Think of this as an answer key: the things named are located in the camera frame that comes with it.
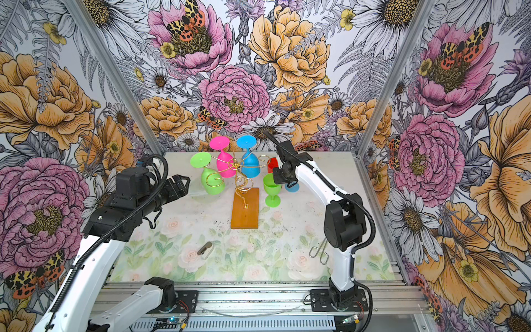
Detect green wine glass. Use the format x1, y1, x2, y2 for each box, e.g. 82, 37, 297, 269
190, 152, 225, 196
263, 173, 282, 208

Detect small metal carabiner clip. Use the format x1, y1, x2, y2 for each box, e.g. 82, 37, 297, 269
197, 242, 214, 260

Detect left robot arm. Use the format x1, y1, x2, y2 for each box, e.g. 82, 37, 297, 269
34, 154, 190, 331

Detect floral table mat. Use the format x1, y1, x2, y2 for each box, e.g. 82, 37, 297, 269
111, 207, 395, 283

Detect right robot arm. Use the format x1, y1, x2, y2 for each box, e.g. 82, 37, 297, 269
265, 133, 376, 314

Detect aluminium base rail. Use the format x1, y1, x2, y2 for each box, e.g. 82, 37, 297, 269
118, 281, 436, 331

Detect red wine glass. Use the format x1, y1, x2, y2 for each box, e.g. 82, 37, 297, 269
267, 157, 279, 174

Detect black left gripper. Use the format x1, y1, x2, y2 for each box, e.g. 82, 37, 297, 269
137, 175, 190, 217

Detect gold wire glass rack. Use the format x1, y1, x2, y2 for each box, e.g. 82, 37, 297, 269
223, 152, 270, 230

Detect pink wine glass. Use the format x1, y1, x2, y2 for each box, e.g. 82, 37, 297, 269
210, 136, 236, 178

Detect metal tongs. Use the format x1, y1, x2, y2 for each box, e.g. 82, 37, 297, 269
308, 238, 329, 266

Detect blue wine glass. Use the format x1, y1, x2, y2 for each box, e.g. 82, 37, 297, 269
285, 182, 300, 193
236, 135, 261, 178

